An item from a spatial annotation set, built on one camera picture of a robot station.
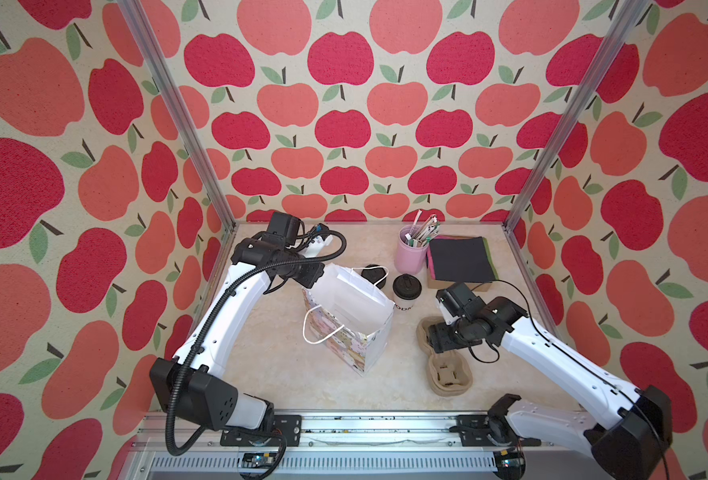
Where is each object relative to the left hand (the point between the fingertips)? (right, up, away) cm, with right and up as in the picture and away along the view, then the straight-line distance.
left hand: (324, 272), depth 77 cm
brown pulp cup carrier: (+34, -28, +3) cm, 44 cm away
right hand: (+33, -18, +2) cm, 37 cm away
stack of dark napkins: (+46, +3, +31) cm, 56 cm away
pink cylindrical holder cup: (+27, +3, +26) cm, 37 cm away
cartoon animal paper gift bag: (+6, -15, +15) cm, 21 cm away
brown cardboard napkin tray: (+34, -5, +22) cm, 41 cm away
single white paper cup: (+24, -11, +16) cm, 31 cm away
